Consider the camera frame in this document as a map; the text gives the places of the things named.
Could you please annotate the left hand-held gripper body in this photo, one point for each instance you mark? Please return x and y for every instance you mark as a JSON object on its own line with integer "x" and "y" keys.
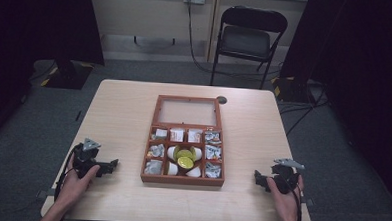
{"x": 83, "y": 160}

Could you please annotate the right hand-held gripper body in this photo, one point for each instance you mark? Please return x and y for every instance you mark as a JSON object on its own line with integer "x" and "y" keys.
{"x": 286, "y": 177}

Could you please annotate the wooden compartment box with lid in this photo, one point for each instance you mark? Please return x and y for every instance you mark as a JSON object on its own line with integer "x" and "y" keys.
{"x": 182, "y": 180}

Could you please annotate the person's right hand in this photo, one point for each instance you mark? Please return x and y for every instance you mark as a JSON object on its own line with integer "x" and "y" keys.
{"x": 284, "y": 202}

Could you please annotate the person's left hand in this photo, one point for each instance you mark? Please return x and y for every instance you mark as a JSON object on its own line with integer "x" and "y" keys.
{"x": 77, "y": 187}

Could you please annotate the silver white packet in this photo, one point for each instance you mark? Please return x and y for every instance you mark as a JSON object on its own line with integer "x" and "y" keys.
{"x": 160, "y": 134}
{"x": 156, "y": 151}
{"x": 153, "y": 167}

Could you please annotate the blue white packet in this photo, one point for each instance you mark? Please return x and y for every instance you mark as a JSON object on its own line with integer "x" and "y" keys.
{"x": 213, "y": 152}
{"x": 212, "y": 137}
{"x": 212, "y": 170}

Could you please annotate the white creamer cup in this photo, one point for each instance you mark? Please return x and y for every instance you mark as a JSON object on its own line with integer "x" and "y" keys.
{"x": 172, "y": 169}
{"x": 198, "y": 153}
{"x": 171, "y": 152}
{"x": 194, "y": 172}

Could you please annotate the white orange packet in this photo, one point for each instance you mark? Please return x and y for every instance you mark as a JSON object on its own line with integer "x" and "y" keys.
{"x": 176, "y": 135}
{"x": 194, "y": 135}

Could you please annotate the yellow lid creamer cup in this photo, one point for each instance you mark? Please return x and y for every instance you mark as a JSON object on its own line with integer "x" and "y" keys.
{"x": 184, "y": 153}
{"x": 185, "y": 162}

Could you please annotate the grey table grommet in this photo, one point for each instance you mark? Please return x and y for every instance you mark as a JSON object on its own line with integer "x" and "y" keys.
{"x": 221, "y": 99}

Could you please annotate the black yellow striped stand base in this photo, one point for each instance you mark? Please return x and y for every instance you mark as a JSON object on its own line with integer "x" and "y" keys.
{"x": 67, "y": 74}
{"x": 293, "y": 89}

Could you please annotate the dark curtain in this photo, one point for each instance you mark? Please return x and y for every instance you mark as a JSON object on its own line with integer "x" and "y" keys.
{"x": 362, "y": 81}
{"x": 37, "y": 33}

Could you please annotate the black folding chair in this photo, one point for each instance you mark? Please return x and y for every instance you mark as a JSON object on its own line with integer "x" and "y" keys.
{"x": 247, "y": 42}

